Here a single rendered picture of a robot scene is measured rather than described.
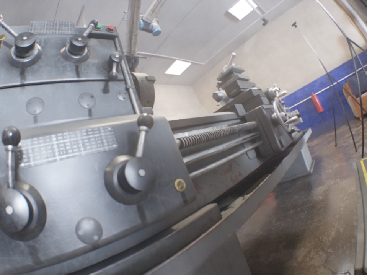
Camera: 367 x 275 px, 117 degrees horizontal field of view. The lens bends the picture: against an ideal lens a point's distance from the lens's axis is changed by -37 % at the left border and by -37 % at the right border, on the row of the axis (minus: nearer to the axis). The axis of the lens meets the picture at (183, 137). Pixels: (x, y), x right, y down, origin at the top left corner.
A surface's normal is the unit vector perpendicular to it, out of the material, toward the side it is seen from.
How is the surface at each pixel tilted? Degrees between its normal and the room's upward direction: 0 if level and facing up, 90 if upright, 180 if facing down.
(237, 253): 90
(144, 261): 90
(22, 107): 90
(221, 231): 90
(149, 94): 119
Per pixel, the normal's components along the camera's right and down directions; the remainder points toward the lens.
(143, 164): 0.61, -0.37
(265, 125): -0.70, 0.15
